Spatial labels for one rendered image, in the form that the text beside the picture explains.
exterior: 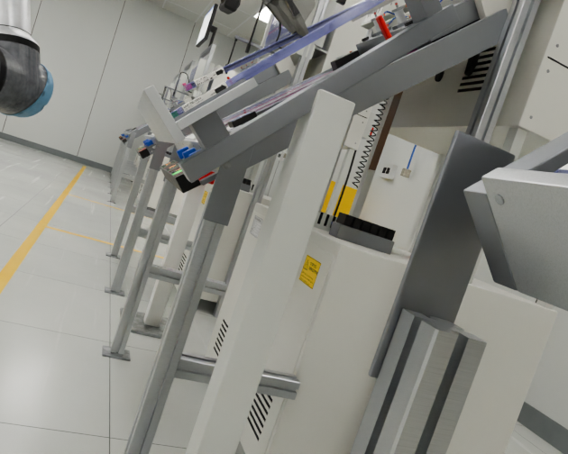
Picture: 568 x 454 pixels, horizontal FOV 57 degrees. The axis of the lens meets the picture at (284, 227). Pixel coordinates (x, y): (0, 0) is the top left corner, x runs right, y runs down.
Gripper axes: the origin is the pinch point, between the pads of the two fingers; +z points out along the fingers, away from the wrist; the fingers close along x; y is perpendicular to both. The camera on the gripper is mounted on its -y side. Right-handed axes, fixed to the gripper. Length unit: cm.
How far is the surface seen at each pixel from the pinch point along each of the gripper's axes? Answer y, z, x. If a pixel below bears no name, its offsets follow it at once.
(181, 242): -44, 51, 100
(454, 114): 33, 48, 18
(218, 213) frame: -35.5, 13.8, -5.6
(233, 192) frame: -30.8, 12.6, -5.7
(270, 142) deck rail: -18.2, 11.7, -1.7
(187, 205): -32, 42, 100
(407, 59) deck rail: 15.4, 17.8, -4.0
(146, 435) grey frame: -74, 37, -6
